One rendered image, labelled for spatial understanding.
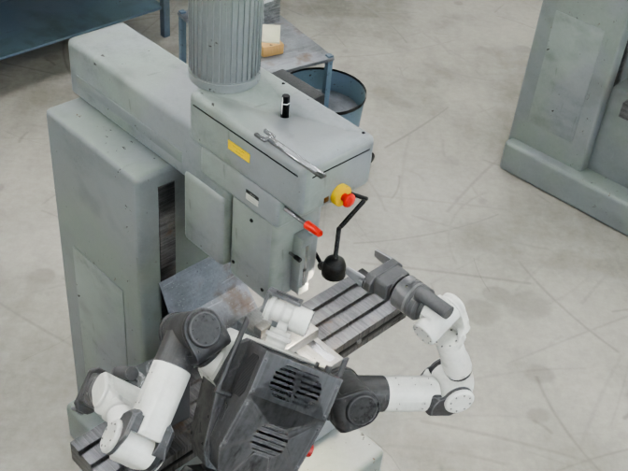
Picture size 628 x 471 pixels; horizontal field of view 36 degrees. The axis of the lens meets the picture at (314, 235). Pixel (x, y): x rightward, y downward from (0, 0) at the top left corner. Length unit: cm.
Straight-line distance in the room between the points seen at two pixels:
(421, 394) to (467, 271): 272
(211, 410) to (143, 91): 110
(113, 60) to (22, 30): 356
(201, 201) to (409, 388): 86
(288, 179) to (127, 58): 85
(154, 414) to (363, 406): 50
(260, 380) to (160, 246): 109
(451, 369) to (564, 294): 277
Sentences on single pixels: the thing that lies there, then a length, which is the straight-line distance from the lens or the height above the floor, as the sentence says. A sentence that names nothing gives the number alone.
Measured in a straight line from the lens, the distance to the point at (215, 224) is 281.
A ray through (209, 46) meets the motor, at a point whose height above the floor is 203.
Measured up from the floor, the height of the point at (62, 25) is 23.
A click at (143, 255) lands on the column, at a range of 306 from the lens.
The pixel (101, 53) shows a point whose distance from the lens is 309.
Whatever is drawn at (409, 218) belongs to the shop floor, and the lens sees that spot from 537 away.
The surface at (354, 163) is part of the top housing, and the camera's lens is 250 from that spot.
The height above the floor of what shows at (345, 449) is 76.
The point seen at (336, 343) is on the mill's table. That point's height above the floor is 96.
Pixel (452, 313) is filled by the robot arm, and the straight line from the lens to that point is 226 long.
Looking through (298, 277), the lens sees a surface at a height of 141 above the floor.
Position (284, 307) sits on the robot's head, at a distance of 228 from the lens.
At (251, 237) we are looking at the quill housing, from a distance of 272.
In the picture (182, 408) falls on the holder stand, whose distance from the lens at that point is 293.
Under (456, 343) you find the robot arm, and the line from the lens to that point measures 233.
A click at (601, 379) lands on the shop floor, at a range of 474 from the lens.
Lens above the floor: 325
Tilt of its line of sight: 39 degrees down
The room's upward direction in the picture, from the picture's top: 6 degrees clockwise
